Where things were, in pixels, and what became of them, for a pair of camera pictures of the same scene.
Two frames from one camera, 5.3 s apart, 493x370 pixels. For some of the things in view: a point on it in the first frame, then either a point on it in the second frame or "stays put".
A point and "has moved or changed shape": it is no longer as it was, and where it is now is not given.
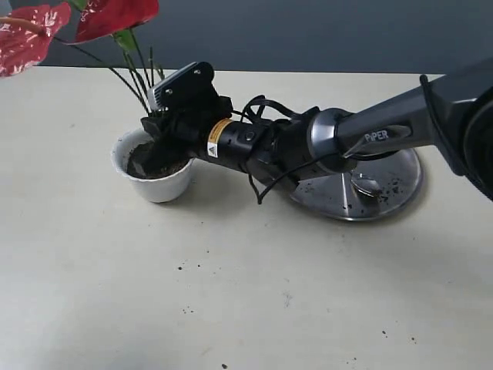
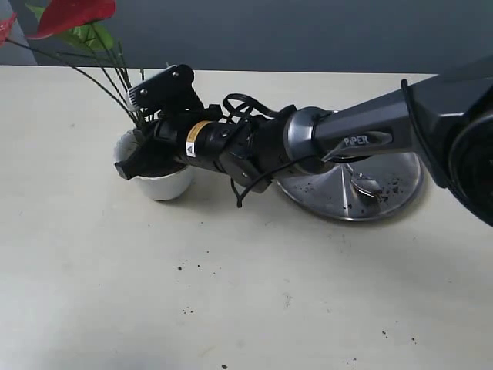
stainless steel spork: (367, 186) stays put
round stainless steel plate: (399, 177) stays put
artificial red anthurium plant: (104, 29) has moved or changed shape
